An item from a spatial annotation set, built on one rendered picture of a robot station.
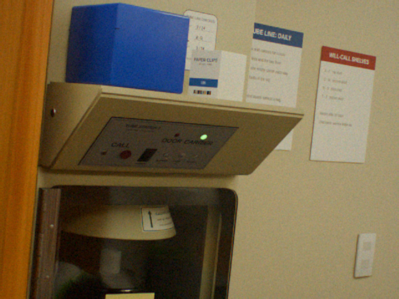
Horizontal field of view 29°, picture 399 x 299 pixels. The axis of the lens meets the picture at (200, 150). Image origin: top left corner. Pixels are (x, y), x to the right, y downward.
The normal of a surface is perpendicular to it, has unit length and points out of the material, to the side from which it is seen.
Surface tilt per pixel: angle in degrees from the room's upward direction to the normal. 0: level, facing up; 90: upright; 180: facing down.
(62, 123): 90
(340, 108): 90
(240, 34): 90
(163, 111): 135
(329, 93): 90
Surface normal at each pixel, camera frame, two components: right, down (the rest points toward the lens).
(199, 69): -0.66, -0.03
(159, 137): 0.38, 0.78
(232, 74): 0.74, 0.11
